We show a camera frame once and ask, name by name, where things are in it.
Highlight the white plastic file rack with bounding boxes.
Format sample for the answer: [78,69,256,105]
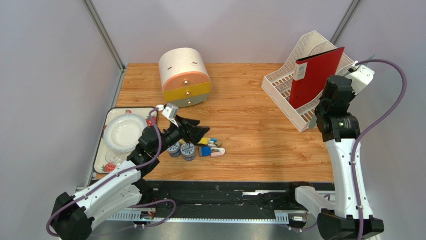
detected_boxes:
[261,30,337,133]

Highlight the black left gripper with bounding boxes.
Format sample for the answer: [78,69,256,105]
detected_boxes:
[153,115,210,157]

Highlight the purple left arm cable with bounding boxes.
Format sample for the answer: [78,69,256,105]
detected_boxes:
[45,103,177,237]

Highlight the blue patterned tape roll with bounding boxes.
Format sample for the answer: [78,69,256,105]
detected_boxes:
[180,143,197,162]
[167,142,181,158]

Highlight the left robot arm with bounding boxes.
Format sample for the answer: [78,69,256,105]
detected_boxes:
[46,115,211,240]

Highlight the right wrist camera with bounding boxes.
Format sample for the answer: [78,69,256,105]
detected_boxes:
[343,61,375,96]

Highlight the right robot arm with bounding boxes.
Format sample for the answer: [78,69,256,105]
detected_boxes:
[295,75,385,240]

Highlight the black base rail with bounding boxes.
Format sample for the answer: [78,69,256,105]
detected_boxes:
[120,180,334,221]

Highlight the red file folder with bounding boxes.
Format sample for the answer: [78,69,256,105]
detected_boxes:
[289,47,345,110]

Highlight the yellow bone-shaped eraser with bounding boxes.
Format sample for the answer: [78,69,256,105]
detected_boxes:
[197,137,210,146]

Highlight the cork stopper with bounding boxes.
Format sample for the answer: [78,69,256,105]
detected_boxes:
[215,140,223,148]

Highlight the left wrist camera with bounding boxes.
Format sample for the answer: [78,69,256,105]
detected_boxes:
[156,103,179,127]

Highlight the round drawer storage box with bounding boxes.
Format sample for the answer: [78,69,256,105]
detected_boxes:
[158,47,212,108]

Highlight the strawberry pattern tray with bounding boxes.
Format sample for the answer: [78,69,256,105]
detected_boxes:
[93,107,158,174]

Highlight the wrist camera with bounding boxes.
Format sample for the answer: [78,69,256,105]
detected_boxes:
[343,61,375,96]
[156,103,179,127]

